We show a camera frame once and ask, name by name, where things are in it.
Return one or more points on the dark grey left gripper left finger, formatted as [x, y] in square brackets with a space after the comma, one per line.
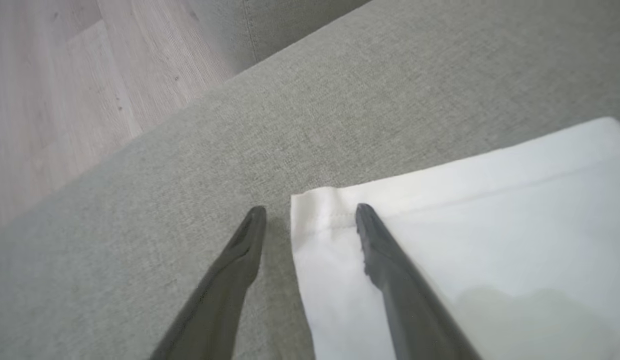
[225, 290]

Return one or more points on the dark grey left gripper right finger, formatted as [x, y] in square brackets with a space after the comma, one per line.
[404, 295]

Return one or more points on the red and white shirt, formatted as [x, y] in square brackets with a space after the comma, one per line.
[489, 225]

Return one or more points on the grey fabric ottoman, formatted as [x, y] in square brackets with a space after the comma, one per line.
[290, 125]

